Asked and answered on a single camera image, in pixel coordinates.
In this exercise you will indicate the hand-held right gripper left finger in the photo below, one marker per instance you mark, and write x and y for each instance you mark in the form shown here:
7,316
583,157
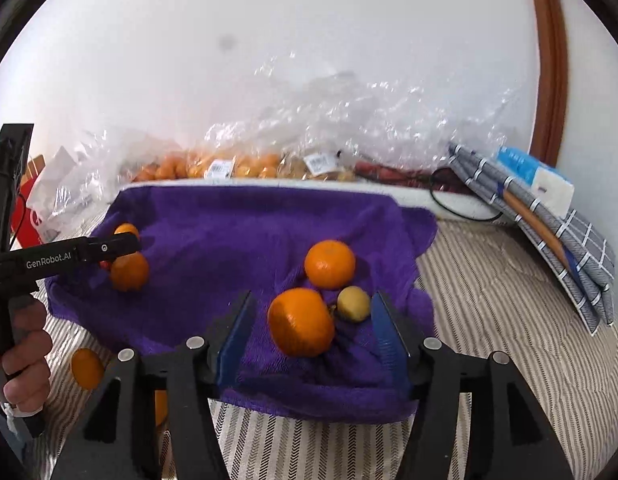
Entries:
234,340

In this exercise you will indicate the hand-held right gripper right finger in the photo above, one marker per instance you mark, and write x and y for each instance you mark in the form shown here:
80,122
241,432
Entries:
389,340

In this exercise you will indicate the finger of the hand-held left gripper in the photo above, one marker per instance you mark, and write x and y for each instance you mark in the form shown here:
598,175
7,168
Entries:
114,249

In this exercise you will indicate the small red tomato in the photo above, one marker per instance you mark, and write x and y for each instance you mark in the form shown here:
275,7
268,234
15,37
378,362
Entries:
105,264

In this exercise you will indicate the orange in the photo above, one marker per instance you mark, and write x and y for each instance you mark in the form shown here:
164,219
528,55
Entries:
301,321
87,368
160,406
130,272
330,264
127,230

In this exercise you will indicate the small yellow-green fruit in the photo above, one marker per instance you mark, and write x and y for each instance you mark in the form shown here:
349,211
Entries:
354,303

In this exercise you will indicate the purple towel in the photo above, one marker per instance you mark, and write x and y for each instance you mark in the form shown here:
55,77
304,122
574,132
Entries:
229,240

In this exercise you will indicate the plastic bag of brown fruits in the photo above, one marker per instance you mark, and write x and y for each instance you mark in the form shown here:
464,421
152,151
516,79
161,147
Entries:
319,167

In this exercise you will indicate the person's left hand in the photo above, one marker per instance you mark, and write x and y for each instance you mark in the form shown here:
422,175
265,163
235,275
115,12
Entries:
29,340

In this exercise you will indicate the red paper shopping bag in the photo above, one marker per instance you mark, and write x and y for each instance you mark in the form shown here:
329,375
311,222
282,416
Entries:
35,220

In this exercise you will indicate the white plastic shopping bag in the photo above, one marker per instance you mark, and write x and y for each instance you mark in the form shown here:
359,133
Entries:
64,185

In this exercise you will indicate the clear plastic bag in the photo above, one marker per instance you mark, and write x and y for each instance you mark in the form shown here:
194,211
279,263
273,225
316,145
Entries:
104,160

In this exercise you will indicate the striped bed sheet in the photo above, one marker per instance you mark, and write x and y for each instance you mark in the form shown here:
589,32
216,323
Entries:
489,320

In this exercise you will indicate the plastic bag of oranges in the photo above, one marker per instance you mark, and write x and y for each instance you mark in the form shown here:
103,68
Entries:
209,166

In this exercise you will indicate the dark red packet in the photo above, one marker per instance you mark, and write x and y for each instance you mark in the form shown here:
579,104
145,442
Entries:
399,174

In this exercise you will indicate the folded grey plaid cloth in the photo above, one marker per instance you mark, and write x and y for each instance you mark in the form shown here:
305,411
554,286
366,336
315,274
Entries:
579,255

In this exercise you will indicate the blue tissue pack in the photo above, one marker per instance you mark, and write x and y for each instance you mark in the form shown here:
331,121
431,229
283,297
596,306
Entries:
519,162

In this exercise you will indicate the white charger box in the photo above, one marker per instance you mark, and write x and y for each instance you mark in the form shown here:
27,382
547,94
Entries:
554,191

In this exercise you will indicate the crumpled clear plastic wrap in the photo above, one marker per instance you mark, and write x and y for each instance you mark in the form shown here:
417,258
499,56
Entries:
364,110

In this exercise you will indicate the brown wooden door frame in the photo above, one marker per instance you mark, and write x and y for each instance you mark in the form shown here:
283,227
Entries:
549,60

